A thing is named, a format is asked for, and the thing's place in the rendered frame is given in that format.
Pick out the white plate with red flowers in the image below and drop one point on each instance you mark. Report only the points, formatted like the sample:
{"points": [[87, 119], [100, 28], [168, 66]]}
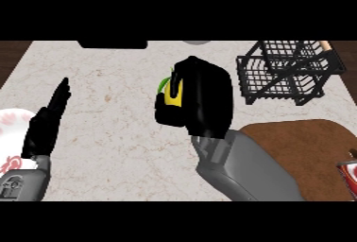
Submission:
{"points": [[10, 132]]}

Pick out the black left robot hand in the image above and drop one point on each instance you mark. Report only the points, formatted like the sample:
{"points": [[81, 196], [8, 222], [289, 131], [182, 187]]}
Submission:
{"points": [[42, 126]]}

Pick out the brown wooden cutting board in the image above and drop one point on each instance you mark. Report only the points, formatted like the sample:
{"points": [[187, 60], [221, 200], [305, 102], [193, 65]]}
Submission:
{"points": [[300, 157]]}

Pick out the grey round object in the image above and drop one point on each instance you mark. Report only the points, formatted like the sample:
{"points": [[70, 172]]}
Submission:
{"points": [[196, 42]]}

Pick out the yellow lemon with green leaf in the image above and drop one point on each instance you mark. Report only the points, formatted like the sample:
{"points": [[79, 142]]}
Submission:
{"points": [[172, 91]]}

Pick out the red can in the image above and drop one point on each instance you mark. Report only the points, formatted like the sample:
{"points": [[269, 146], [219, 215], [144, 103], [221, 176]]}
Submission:
{"points": [[349, 176]]}

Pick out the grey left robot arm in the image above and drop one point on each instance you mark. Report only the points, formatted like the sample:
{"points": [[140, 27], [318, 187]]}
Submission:
{"points": [[22, 182]]}

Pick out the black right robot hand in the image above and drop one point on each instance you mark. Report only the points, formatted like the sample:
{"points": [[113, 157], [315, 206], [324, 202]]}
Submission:
{"points": [[206, 94]]}

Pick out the black appliance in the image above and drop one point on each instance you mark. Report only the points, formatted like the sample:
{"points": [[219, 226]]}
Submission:
{"points": [[112, 44]]}

